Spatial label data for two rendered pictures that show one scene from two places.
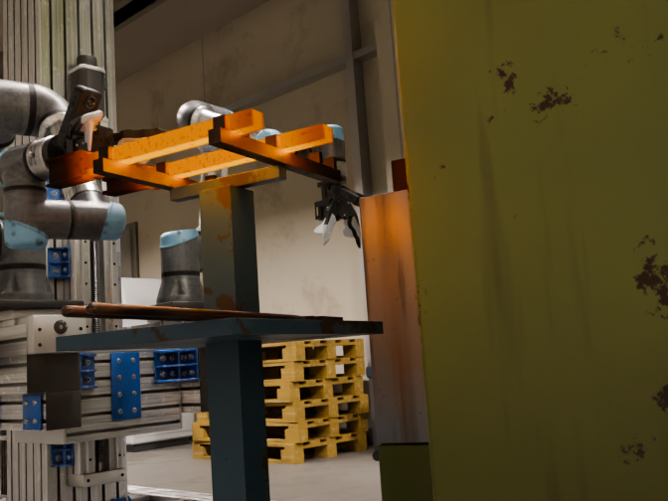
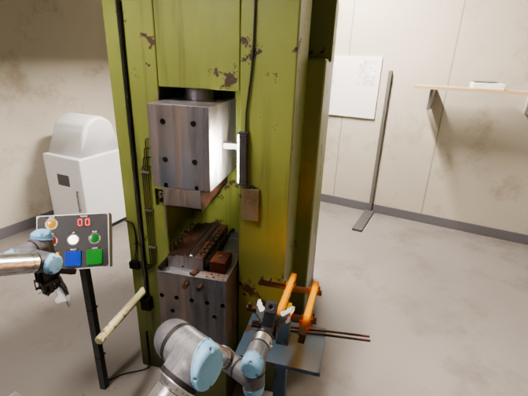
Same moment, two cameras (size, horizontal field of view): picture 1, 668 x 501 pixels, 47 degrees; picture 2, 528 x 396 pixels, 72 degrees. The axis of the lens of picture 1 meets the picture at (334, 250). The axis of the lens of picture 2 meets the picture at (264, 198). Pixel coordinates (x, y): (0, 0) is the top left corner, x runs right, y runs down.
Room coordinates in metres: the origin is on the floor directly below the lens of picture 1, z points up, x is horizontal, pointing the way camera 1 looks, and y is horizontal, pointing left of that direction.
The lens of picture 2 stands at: (1.65, 1.50, 1.98)
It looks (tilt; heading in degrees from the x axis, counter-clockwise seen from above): 21 degrees down; 254
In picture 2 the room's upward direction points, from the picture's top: 2 degrees clockwise
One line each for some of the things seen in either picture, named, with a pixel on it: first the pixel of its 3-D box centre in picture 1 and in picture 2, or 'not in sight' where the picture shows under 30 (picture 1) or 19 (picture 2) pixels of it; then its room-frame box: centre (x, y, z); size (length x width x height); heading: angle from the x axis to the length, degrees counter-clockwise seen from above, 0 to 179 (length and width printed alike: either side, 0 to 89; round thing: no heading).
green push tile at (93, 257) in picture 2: not in sight; (94, 257); (2.04, -0.27, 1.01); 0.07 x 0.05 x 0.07; 178
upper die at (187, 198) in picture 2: not in sight; (198, 185); (1.50, -0.40, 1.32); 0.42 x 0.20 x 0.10; 63
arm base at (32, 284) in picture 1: (22, 284); not in sight; (1.98, 0.81, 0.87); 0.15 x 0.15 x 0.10
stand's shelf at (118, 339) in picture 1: (233, 335); (282, 342); (1.16, 0.16, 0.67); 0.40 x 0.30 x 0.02; 151
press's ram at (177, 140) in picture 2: not in sight; (204, 140); (1.46, -0.38, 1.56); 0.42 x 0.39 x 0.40; 63
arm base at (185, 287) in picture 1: (181, 288); not in sight; (2.35, 0.47, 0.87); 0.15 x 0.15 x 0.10
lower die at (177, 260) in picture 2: not in sight; (199, 243); (1.50, -0.40, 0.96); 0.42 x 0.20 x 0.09; 63
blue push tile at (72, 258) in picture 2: not in sight; (73, 258); (2.14, -0.27, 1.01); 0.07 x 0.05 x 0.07; 178
